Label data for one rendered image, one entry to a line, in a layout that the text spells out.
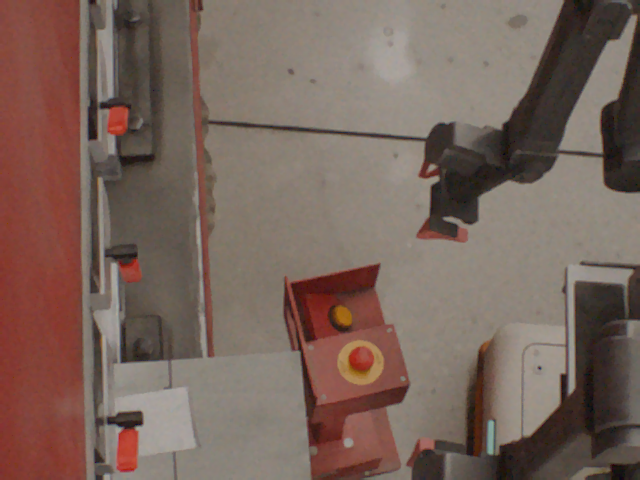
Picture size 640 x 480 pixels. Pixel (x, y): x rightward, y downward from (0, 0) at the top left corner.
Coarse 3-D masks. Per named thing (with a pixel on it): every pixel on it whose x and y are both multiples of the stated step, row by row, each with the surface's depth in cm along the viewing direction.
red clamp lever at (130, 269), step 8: (112, 248) 136; (120, 248) 135; (128, 248) 135; (136, 248) 136; (104, 256) 136; (112, 256) 136; (120, 256) 135; (128, 256) 135; (136, 256) 136; (120, 264) 139; (128, 264) 138; (136, 264) 139; (128, 272) 140; (136, 272) 140; (128, 280) 143; (136, 280) 143
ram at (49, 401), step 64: (0, 0) 82; (64, 0) 117; (0, 64) 81; (64, 64) 114; (0, 128) 79; (64, 128) 112; (0, 192) 78; (64, 192) 109; (0, 256) 77; (64, 256) 106; (0, 320) 75; (64, 320) 104; (0, 384) 74; (64, 384) 101; (0, 448) 72; (64, 448) 98
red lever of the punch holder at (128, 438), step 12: (108, 420) 126; (120, 420) 126; (132, 420) 126; (120, 432) 124; (132, 432) 123; (120, 444) 122; (132, 444) 122; (120, 456) 120; (132, 456) 120; (120, 468) 119; (132, 468) 119
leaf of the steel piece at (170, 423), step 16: (128, 400) 154; (144, 400) 154; (160, 400) 154; (176, 400) 154; (192, 400) 153; (144, 416) 153; (160, 416) 153; (176, 416) 153; (192, 416) 153; (144, 432) 152; (160, 432) 152; (176, 432) 152; (192, 432) 152; (144, 448) 151; (160, 448) 151; (176, 448) 151
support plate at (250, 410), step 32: (288, 352) 158; (128, 384) 155; (160, 384) 155; (192, 384) 155; (224, 384) 155; (256, 384) 156; (288, 384) 156; (224, 416) 154; (256, 416) 154; (288, 416) 154; (192, 448) 152; (224, 448) 152; (256, 448) 152; (288, 448) 152
